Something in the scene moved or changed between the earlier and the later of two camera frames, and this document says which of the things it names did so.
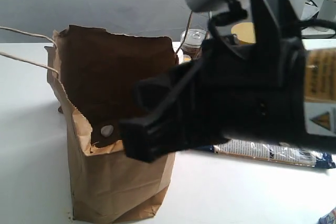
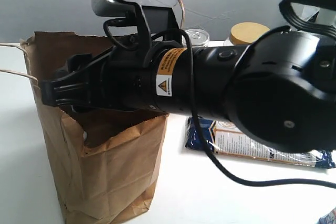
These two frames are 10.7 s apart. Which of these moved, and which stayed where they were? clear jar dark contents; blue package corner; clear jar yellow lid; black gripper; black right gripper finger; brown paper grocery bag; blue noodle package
Moved: black right gripper finger; black gripper; brown paper grocery bag
Stayed: clear jar yellow lid; blue noodle package; blue package corner; clear jar dark contents
